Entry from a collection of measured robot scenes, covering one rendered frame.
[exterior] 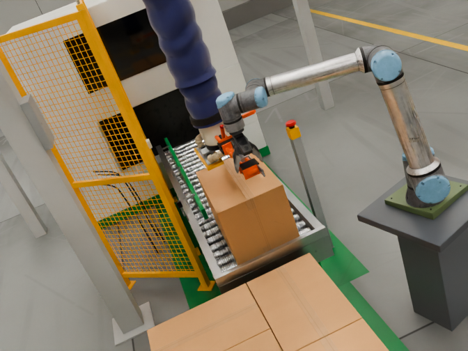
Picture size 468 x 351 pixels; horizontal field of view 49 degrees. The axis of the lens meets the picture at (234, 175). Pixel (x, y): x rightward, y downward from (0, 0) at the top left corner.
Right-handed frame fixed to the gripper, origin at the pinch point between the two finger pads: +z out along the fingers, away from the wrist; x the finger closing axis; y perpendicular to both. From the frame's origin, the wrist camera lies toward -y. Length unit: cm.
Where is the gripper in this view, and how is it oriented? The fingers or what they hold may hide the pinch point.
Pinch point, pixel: (250, 167)
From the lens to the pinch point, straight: 240.6
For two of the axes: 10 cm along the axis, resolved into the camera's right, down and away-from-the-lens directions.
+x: -9.1, 4.1, -1.1
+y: -2.8, -3.7, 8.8
